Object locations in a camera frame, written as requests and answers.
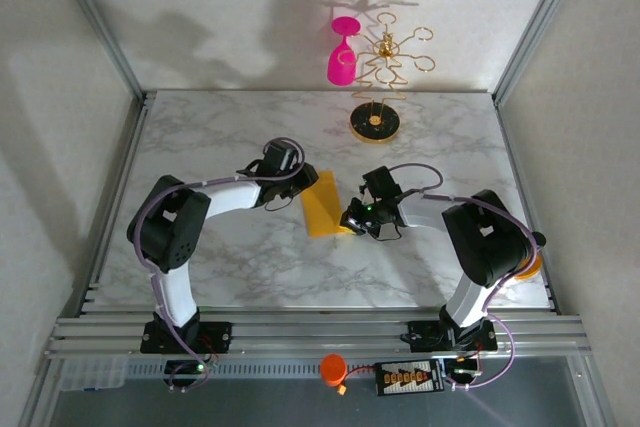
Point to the yellow paper sheet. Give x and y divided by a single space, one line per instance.
320 217

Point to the black power distribution board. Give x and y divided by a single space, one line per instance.
410 378

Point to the pink plastic wine glass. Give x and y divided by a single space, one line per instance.
340 72

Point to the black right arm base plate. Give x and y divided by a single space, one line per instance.
425 336

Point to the yellow power connector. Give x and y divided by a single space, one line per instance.
342 390

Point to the small black controller box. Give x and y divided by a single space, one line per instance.
462 369
182 369

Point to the aluminium frame post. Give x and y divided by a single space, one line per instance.
100 22
537 22

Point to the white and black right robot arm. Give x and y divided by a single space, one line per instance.
485 242

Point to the clear plastic organizer box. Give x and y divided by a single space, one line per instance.
92 373

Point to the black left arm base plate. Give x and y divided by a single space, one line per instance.
215 334

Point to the orange round push button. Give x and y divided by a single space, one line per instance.
333 369

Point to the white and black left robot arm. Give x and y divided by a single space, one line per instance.
170 237

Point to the aluminium mounting rail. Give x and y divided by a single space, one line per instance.
320 332

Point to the orange plastic wine glass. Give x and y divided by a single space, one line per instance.
531 271

